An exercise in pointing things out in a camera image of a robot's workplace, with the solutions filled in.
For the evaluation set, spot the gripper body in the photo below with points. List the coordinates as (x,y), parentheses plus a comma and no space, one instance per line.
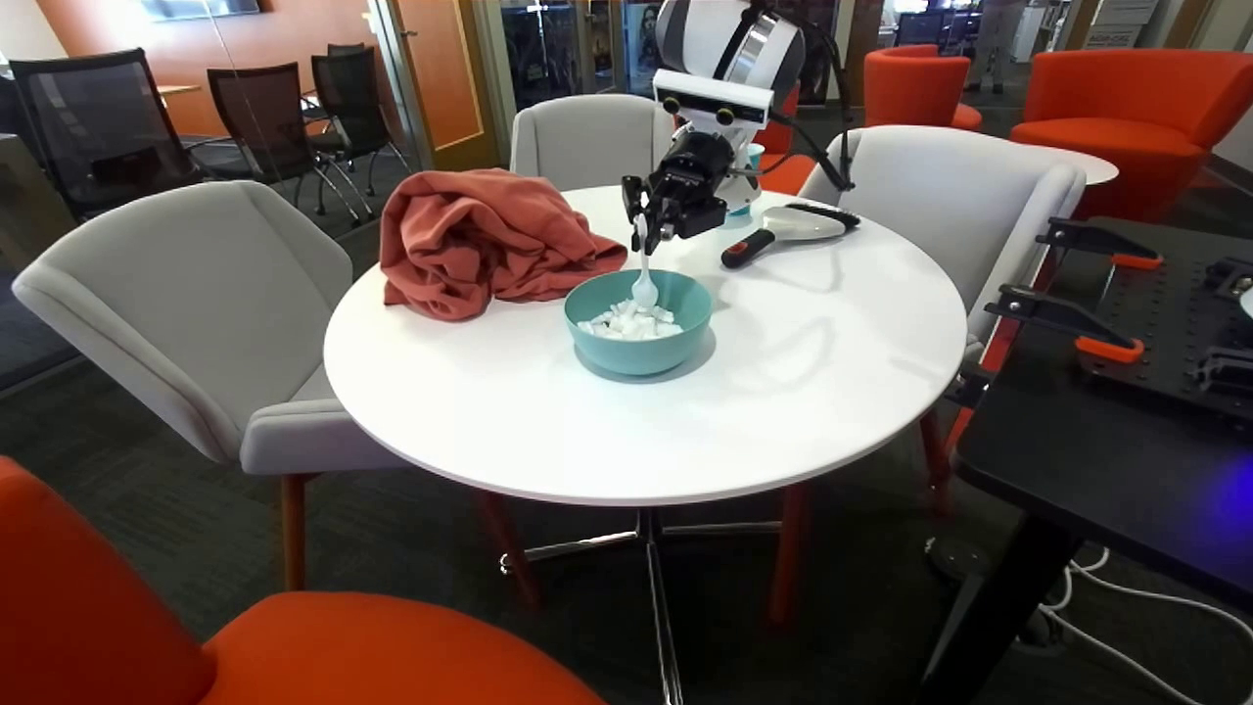
(697,162)

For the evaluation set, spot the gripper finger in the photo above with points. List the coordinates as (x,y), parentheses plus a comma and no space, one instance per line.
(666,223)
(634,201)

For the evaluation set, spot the white plastic spoon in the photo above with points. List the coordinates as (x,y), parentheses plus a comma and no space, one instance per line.
(644,289)

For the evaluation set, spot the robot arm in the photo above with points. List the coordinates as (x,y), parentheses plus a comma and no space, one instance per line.
(719,39)

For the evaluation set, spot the green bowl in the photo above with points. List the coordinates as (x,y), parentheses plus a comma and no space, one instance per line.
(636,352)

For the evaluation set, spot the teal cup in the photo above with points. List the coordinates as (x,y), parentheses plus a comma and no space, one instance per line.
(749,191)

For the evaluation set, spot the grey armchair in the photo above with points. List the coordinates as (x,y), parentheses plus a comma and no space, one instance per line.
(196,304)
(959,206)
(587,137)

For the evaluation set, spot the orange armchair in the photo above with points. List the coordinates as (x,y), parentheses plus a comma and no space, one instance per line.
(783,166)
(1136,117)
(915,88)
(294,656)

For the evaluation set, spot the heap of white cubes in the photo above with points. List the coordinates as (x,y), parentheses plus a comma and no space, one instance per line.
(626,323)

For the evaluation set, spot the crumpled salmon pink cloth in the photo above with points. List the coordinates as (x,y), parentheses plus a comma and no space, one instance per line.
(470,235)

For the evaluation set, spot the orange door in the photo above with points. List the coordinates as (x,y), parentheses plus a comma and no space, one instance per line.
(436,69)

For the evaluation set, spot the person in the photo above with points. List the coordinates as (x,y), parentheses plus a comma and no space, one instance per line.
(994,39)

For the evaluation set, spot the black clamp with orange tip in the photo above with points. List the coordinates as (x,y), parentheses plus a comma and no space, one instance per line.
(1062,315)
(1091,238)

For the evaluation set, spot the small white round table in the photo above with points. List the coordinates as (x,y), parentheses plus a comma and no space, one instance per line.
(1096,166)

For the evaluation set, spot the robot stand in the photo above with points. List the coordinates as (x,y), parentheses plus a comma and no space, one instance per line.
(1106,460)

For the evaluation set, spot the row of black mesh chairs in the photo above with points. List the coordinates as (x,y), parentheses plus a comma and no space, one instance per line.
(108,127)

